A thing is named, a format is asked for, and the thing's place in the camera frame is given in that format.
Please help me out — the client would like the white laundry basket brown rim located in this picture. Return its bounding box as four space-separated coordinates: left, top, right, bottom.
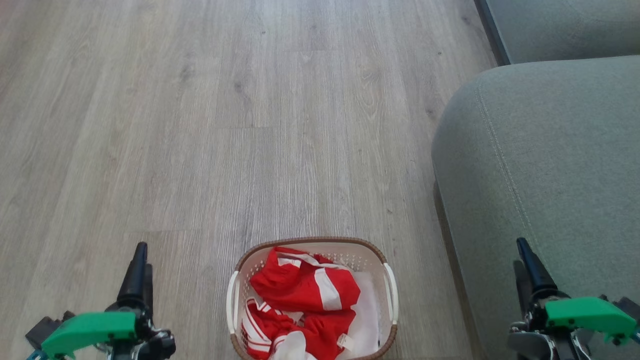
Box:
226 236 399 360

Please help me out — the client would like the red and white garment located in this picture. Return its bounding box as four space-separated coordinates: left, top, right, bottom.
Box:
241 246 362 360

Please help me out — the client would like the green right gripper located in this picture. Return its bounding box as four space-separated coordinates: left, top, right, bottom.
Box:
507 237 639 360

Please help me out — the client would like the white mesh cloth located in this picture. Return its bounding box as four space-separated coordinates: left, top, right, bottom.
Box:
335 271 382 360

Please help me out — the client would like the grey fabric sofa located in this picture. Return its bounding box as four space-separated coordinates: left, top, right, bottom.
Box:
431 0 640 360

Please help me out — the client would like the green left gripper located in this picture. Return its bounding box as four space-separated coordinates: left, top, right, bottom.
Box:
27 242 177 360

